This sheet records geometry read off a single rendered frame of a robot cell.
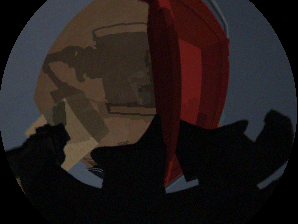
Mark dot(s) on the small teal block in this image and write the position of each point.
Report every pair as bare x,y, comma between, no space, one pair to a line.
222,117

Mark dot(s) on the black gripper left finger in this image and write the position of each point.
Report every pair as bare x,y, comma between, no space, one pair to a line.
148,154

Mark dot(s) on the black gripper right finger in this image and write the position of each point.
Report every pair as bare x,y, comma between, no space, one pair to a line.
196,145

